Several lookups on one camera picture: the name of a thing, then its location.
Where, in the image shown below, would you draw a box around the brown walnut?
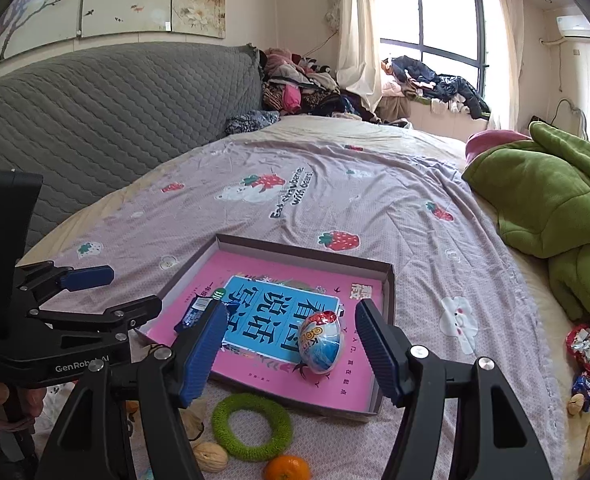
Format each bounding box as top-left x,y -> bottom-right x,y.
192,442 -> 229,474

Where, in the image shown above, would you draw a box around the blue snack packet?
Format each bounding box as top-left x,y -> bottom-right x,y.
173,296 -> 213,334

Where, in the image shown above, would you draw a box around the small snacks pile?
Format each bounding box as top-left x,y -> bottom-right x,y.
565,324 -> 590,468

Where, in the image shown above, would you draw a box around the grey quilted headboard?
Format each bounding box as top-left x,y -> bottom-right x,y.
0,40 -> 266,271

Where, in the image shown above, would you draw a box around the pink blue book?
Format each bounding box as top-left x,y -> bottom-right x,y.
146,249 -> 386,413

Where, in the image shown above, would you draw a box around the green fleece blanket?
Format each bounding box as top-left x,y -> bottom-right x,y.
463,122 -> 590,320

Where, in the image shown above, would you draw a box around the pink pillow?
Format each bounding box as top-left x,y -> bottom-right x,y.
466,129 -> 530,165

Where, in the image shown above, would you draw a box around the clothes pile by headboard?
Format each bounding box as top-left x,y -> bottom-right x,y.
258,48 -> 411,128

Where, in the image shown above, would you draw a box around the dark clothes on windowsill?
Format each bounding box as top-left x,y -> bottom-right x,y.
381,55 -> 490,119

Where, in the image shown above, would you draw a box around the cream curtain left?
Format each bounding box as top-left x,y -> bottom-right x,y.
325,0 -> 382,112

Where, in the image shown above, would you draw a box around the cream curtain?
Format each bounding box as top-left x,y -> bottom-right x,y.
485,0 -> 525,130
325,0 -> 382,112

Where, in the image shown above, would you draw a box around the white air conditioner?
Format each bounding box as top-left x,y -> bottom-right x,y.
556,14 -> 590,39

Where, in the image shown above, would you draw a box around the cream curtain right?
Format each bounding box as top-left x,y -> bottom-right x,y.
485,0 -> 525,130

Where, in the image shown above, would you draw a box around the green fuzzy ring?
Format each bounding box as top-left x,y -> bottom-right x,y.
210,391 -> 294,463

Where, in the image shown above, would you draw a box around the window with dark frame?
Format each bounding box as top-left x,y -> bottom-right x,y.
373,0 -> 486,92

